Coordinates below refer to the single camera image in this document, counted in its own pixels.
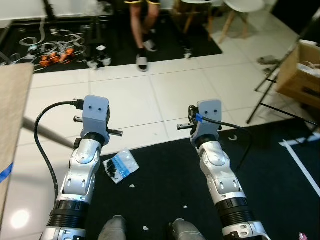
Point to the black white slide sandal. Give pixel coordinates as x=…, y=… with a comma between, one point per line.
x=150, y=44
x=142, y=61

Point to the plain black floor mat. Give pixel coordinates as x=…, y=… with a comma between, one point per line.
x=165, y=175

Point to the white chair with wooden legs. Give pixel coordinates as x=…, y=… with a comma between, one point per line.
x=245, y=5
x=192, y=5

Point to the black mat with white swirls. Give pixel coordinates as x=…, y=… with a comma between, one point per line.
x=115, y=50

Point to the grey robot right leg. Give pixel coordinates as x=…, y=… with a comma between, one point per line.
x=185, y=231

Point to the grey robot leg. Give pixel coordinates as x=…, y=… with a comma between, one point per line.
x=185, y=231
x=114, y=230

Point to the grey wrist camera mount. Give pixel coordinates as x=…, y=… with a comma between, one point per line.
x=96, y=112
x=209, y=114

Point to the beige table top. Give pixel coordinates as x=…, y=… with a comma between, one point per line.
x=15, y=110

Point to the small white curved scrap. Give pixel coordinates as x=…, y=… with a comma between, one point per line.
x=233, y=138

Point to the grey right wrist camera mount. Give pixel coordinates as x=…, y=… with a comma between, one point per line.
x=209, y=114

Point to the grey slipper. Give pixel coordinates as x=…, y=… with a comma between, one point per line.
x=269, y=59

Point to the orange black device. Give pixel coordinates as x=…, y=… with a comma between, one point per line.
x=60, y=56

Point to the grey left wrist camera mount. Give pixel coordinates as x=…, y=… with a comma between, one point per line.
x=96, y=112

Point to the person's bare legs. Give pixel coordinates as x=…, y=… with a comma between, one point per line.
x=137, y=25

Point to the white black small device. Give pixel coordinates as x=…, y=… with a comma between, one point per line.
x=100, y=60

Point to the grey table leg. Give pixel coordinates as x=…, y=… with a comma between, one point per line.
x=50, y=134

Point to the large printed cardboard box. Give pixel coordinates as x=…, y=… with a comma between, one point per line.
x=295, y=80

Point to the grey robot left leg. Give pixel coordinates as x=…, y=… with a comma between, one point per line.
x=114, y=230

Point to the blue tape strip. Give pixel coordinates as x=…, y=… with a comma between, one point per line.
x=5, y=172

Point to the clear blue plastic bag trash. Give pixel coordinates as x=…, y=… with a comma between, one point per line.
x=121, y=165

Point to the black folding chair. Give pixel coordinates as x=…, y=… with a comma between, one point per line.
x=260, y=102

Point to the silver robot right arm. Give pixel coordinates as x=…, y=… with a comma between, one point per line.
x=217, y=170

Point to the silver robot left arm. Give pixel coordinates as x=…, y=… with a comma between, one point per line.
x=82, y=170

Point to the white floor tape line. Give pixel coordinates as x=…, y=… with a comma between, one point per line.
x=300, y=162

